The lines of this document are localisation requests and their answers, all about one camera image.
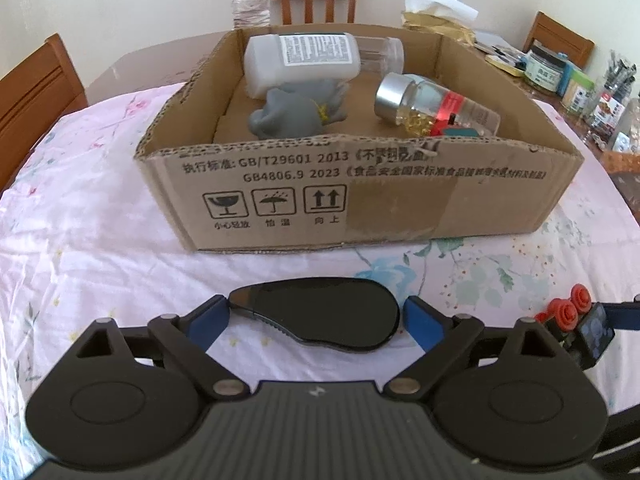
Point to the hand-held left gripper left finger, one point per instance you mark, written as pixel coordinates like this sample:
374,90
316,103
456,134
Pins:
212,317

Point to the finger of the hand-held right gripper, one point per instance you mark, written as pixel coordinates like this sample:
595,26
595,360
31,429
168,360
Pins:
622,316

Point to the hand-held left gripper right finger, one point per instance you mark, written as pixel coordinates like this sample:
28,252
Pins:
425,320

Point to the black fidget cube red buttons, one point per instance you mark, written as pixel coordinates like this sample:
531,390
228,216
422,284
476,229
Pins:
590,332

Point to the black oval case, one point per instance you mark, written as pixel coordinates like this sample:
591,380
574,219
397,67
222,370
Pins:
340,315

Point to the brown cardboard box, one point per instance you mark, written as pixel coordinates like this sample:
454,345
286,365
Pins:
400,200

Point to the grey rubber toy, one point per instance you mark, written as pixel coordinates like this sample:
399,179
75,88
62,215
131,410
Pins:
290,115

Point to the clear capsule bottle silver cap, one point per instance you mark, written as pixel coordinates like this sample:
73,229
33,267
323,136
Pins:
425,100

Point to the white plastic bottle green label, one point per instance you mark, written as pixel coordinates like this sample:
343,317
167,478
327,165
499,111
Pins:
300,60

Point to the small jar red label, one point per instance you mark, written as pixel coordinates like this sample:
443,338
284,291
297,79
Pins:
607,115

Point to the cup of pens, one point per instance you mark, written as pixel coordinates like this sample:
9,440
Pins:
617,77

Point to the clear plastic jar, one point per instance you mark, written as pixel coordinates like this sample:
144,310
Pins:
382,55

